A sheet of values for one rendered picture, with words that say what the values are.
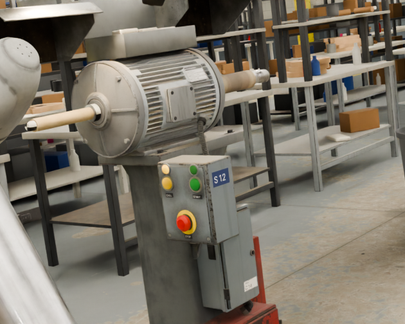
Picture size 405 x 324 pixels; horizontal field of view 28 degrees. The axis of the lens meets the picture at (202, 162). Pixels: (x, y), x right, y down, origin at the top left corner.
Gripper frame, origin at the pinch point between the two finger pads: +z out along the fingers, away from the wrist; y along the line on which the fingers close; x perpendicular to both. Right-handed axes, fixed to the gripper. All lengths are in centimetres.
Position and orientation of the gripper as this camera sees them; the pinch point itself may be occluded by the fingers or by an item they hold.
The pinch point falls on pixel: (27, 216)
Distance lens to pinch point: 200.4
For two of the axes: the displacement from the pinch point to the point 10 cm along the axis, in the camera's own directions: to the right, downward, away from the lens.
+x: -2.3, -9.7, -0.7
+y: 7.3, -1.2, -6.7
